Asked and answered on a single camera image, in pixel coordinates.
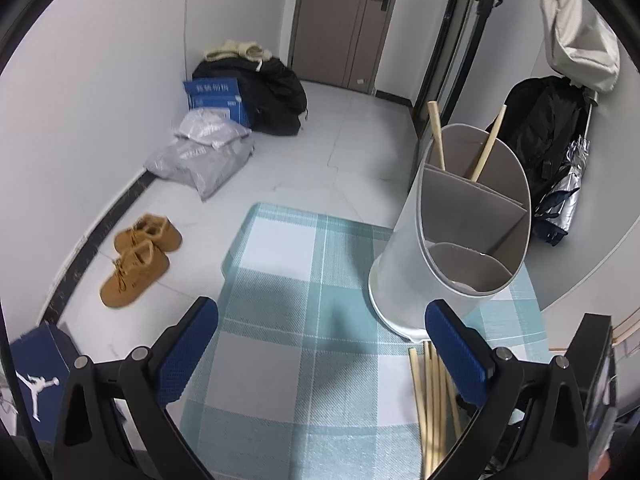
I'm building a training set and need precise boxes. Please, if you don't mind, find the white plastic bag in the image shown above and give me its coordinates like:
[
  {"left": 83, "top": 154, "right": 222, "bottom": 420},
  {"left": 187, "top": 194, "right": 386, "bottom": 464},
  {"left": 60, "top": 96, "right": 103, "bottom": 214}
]
[{"left": 175, "top": 109, "right": 251, "bottom": 149}]

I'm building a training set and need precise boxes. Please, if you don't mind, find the brown door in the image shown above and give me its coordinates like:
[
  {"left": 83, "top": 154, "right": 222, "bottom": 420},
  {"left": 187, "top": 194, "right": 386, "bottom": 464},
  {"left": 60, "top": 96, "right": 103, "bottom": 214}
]
[{"left": 290, "top": 0, "right": 406, "bottom": 95}]

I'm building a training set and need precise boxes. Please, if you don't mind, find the black framed glass door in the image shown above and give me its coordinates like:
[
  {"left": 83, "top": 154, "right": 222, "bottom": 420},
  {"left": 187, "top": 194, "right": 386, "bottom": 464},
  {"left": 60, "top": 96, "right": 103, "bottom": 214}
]
[{"left": 410, "top": 0, "right": 503, "bottom": 136}]

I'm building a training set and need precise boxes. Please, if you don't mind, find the teal plaid placemat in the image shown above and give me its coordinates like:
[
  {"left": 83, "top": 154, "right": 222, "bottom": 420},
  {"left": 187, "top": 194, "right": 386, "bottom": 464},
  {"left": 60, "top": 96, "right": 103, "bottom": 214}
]
[{"left": 180, "top": 202, "right": 543, "bottom": 480}]

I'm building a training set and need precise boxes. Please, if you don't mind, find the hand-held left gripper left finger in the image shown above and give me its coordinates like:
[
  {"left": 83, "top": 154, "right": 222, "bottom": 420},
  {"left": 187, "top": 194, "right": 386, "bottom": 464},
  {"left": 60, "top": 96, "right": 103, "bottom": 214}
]
[{"left": 52, "top": 296, "right": 219, "bottom": 480}]

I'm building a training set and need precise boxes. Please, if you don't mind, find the cream fleece garment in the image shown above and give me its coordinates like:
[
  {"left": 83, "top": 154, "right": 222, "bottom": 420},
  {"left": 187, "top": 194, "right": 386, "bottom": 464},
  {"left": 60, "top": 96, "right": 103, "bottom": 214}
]
[{"left": 204, "top": 39, "right": 271, "bottom": 73}]

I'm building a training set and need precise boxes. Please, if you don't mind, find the white grey utensil holder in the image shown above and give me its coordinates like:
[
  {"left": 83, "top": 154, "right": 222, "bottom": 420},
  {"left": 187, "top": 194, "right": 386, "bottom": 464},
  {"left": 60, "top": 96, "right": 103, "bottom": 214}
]
[{"left": 368, "top": 124, "right": 531, "bottom": 337}]

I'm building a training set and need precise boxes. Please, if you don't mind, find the silver folded umbrella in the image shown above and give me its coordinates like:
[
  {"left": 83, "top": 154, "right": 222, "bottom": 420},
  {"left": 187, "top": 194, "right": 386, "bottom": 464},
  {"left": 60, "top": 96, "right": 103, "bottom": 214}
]
[{"left": 532, "top": 92, "right": 598, "bottom": 247}]

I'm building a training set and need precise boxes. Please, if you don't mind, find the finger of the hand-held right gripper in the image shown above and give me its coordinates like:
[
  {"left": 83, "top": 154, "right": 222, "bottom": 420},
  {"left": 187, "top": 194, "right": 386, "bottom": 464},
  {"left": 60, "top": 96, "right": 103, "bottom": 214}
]
[{"left": 567, "top": 312, "right": 616, "bottom": 396}]

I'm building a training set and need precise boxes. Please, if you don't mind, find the beige hanging cloth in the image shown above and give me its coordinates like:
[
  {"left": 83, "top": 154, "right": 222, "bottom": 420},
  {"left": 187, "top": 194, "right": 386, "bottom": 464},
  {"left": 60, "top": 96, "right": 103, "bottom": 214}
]
[{"left": 540, "top": 0, "right": 621, "bottom": 93}]

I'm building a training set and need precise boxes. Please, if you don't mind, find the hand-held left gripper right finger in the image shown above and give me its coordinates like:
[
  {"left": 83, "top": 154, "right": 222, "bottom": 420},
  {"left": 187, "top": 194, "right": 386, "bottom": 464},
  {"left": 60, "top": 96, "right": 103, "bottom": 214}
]
[{"left": 425, "top": 299, "right": 591, "bottom": 480}]

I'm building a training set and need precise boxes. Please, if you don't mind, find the grey plastic bag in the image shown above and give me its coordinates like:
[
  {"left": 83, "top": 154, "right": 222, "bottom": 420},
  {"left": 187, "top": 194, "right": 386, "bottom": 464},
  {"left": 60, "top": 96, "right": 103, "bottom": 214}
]
[{"left": 144, "top": 137, "right": 255, "bottom": 202}]

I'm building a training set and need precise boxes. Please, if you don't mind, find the blue cardboard box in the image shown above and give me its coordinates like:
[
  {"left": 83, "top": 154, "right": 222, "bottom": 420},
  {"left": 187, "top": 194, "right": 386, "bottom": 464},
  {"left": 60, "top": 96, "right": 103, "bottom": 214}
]
[{"left": 182, "top": 76, "right": 253, "bottom": 128}]

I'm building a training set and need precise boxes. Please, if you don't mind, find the dark blue shoe box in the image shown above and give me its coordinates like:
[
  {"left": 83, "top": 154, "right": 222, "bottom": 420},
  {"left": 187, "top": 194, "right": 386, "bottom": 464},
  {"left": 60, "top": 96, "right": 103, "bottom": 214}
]
[{"left": 10, "top": 322, "right": 81, "bottom": 421}]

